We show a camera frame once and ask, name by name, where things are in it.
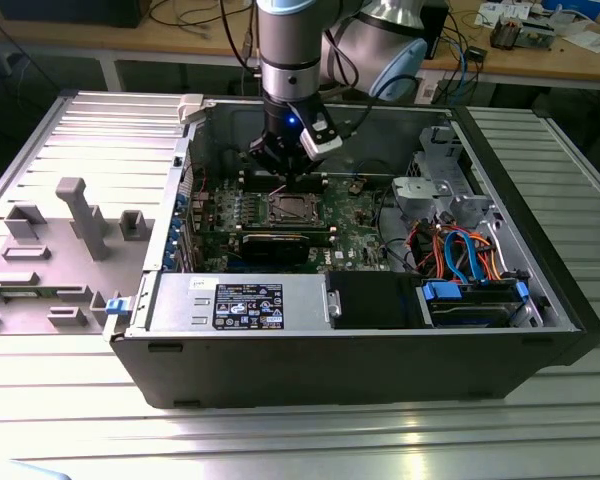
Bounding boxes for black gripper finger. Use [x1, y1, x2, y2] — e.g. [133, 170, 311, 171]
[293, 155, 327, 189]
[247, 138, 298, 189]

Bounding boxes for silver CPU plate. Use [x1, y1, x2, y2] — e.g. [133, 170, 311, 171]
[278, 197, 312, 220]

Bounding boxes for metal socket cover frame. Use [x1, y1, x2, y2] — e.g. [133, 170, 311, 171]
[265, 192, 325, 224]

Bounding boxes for CPU socket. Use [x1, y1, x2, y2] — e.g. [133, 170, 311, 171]
[261, 189, 327, 225]

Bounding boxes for green motherboard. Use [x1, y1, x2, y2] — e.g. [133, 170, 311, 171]
[189, 172, 396, 274]

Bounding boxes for black graphics card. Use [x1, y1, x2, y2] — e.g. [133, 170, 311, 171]
[239, 230, 311, 267]

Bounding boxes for grey plastic case latch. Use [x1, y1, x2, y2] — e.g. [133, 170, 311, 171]
[177, 93, 206, 126]

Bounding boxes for grey metal drive cage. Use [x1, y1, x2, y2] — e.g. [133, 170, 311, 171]
[392, 124, 501, 236]

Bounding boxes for white socket box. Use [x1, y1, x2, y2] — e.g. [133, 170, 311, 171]
[414, 74, 439, 104]

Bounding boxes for grey power supply unit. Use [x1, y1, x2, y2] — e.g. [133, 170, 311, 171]
[147, 272, 329, 334]

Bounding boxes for tall black box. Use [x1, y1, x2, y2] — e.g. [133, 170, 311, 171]
[419, 0, 452, 61]

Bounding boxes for hard disk in blue carrier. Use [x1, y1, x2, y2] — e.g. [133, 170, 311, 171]
[419, 279, 531, 329]

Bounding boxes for black PC case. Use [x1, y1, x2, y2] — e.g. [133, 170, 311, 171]
[102, 94, 600, 410]

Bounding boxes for small white paper sheet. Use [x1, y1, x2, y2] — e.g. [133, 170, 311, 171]
[474, 2, 504, 27]

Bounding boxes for finned metal cooler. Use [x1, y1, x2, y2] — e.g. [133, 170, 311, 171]
[489, 13, 520, 50]

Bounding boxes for wide black box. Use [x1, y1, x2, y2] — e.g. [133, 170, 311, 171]
[0, 0, 146, 30]

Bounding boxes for wooden workbench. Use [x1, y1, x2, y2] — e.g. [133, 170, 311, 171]
[0, 0, 600, 94]

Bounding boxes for grey parts rack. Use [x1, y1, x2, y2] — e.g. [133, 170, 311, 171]
[0, 177, 156, 336]

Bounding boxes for grey electronic device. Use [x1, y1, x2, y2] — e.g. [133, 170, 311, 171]
[517, 18, 557, 52]

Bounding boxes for green RAM stick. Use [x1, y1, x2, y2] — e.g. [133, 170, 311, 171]
[0, 288, 49, 302]

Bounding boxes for blue plastic box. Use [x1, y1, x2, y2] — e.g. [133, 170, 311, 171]
[539, 0, 600, 16]

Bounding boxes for white paper sheets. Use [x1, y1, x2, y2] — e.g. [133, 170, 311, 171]
[562, 29, 600, 56]

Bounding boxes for pale blue teach pendant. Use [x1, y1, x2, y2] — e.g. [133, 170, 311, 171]
[7, 458, 76, 480]

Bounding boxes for white camera box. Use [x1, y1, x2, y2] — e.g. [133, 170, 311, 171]
[299, 112, 344, 162]

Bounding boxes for blue flat data wire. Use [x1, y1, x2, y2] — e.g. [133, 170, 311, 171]
[444, 227, 486, 286]

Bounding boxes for orange and red wire bundle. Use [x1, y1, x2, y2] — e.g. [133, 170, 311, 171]
[404, 223, 506, 281]

